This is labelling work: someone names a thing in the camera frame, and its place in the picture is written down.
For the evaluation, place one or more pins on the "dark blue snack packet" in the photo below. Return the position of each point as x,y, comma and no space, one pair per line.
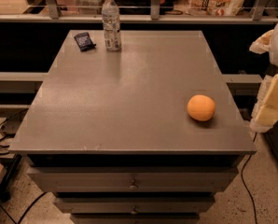
84,42

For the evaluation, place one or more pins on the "metal railing frame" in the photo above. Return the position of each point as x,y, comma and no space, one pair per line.
154,11

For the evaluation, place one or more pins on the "black bag behind railing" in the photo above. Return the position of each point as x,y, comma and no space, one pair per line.
139,0

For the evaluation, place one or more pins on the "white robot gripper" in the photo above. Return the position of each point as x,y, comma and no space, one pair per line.
266,108

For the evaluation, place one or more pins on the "grey low bench shelf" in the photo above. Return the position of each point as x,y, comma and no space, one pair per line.
15,82

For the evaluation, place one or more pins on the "grey drawer cabinet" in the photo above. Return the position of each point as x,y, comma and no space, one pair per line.
102,119

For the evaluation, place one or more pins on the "round metal top drawer knob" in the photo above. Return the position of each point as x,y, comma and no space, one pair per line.
133,185

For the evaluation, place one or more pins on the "clear plastic water bottle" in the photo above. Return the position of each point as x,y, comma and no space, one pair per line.
111,25

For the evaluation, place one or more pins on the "orange fruit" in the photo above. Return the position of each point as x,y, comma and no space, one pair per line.
201,107

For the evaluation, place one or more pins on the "round metal drawer knob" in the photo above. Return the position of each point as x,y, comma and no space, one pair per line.
134,211
133,185

